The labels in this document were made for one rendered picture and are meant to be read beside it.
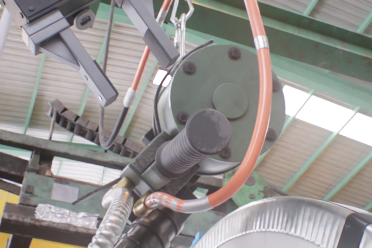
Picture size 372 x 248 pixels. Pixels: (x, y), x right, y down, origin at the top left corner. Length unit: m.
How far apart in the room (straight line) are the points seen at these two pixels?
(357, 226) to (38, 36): 0.35
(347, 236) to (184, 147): 0.18
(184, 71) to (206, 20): 2.98
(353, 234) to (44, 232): 1.17
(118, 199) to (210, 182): 1.36
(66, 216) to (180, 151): 1.12
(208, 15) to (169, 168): 3.05
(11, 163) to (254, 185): 0.77
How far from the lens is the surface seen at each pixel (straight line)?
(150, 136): 0.74
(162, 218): 0.78
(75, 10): 0.60
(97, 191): 0.72
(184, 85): 0.66
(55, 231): 1.62
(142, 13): 0.58
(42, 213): 1.62
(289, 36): 3.79
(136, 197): 0.82
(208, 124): 0.50
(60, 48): 0.56
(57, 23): 0.56
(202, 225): 1.75
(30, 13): 0.55
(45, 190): 1.66
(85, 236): 1.62
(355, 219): 0.58
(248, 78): 0.69
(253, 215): 0.78
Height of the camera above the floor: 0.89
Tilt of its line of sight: 41 degrees up
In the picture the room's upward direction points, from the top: straight up
